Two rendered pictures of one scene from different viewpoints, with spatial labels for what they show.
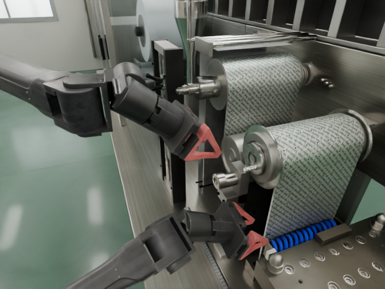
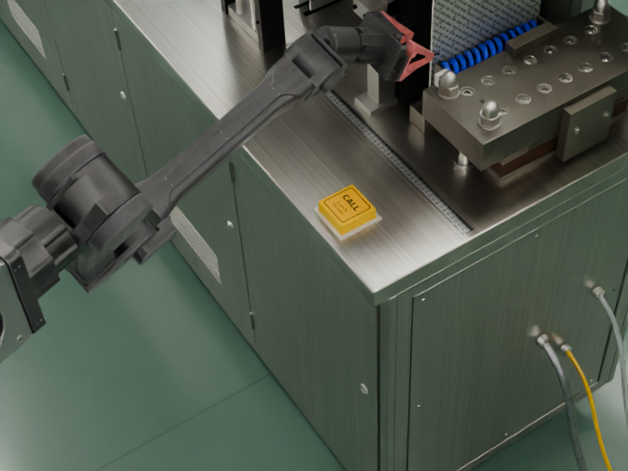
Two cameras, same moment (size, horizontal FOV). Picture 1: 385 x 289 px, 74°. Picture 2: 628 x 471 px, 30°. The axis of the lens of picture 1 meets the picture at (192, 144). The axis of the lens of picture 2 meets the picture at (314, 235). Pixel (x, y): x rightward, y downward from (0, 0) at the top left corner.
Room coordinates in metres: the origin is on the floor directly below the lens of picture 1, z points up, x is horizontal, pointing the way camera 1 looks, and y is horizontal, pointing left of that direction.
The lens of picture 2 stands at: (-1.03, 0.28, 2.35)
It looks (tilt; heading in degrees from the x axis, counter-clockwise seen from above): 49 degrees down; 351
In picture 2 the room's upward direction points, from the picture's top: 4 degrees counter-clockwise
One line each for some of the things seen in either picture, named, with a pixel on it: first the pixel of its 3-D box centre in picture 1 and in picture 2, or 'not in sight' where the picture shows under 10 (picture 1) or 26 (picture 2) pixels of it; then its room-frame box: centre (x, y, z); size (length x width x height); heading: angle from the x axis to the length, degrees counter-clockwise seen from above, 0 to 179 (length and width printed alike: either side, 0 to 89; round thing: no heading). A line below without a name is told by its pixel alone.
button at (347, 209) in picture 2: not in sight; (347, 209); (0.24, 0.01, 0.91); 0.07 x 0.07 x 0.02; 21
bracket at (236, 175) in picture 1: (229, 213); (375, 36); (0.49, -0.10, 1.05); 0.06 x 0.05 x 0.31; 111
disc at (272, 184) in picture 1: (260, 156); not in sight; (0.48, -0.15, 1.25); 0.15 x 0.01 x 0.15; 21
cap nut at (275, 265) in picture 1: (276, 261); (449, 82); (0.35, -0.19, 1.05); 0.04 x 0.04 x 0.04
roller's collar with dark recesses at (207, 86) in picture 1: (206, 87); not in sight; (0.70, -0.04, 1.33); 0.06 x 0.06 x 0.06; 21
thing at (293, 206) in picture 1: (307, 205); (488, 1); (0.46, -0.29, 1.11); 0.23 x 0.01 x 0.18; 111
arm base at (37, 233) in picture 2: not in sight; (24, 255); (-0.21, 0.44, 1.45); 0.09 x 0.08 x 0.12; 39
